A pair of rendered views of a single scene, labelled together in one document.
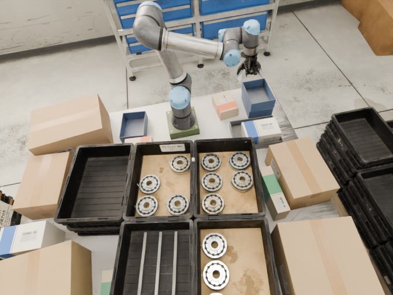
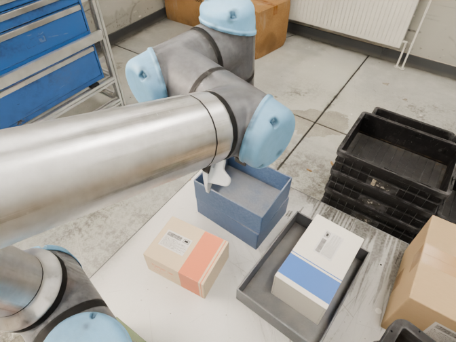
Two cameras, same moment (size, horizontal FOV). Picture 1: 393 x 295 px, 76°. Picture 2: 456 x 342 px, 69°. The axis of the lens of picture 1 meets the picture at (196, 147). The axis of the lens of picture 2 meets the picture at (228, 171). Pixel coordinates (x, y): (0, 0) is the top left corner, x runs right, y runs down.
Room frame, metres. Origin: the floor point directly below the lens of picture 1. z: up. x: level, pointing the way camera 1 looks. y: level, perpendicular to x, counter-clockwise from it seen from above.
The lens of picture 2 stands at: (0.81, 0.03, 1.46)
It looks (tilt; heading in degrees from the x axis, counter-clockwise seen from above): 47 degrees down; 309
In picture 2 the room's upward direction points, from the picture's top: straight up
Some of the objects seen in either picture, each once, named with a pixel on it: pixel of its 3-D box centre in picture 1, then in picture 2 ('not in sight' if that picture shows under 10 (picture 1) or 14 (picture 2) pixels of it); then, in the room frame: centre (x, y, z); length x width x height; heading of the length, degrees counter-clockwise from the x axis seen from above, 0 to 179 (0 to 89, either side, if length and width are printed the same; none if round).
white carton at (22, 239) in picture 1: (27, 240); not in sight; (0.38, 0.81, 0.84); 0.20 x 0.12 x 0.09; 92
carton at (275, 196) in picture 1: (272, 190); not in sight; (0.48, -0.34, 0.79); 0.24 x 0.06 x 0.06; 6
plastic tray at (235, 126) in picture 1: (254, 133); (304, 274); (0.89, -0.36, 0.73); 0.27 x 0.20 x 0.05; 91
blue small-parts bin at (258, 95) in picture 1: (257, 94); (242, 187); (1.12, -0.42, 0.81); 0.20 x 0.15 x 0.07; 4
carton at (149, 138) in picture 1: (139, 148); not in sight; (0.88, 0.34, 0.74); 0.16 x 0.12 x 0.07; 90
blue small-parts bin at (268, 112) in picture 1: (256, 102); (241, 204); (1.12, -0.42, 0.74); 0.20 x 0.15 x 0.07; 1
